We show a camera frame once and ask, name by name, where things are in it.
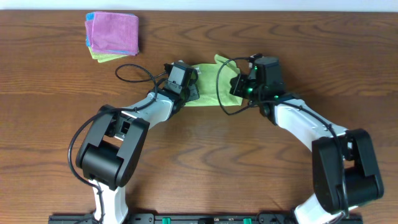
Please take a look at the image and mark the blue folded cloth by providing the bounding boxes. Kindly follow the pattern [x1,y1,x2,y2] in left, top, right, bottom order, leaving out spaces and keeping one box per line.
[85,12,137,55]

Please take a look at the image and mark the green microfiber cloth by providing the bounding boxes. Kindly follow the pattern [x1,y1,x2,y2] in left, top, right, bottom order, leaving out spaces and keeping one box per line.
[185,54,243,107]

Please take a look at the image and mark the pink folded cloth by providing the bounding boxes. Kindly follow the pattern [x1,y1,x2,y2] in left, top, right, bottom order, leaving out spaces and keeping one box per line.
[84,11,140,57]

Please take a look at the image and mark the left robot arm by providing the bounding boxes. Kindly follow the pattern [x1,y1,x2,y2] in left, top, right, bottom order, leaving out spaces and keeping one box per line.
[68,65,199,223]

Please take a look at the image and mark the green folded cloth in stack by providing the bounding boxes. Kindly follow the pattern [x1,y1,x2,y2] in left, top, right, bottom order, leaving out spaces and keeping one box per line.
[88,47,127,63]

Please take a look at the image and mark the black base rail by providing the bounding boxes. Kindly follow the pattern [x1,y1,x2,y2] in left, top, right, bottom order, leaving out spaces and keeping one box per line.
[48,212,364,224]

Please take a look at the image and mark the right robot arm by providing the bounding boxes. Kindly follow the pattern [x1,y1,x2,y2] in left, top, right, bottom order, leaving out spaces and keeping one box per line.
[230,75,384,223]

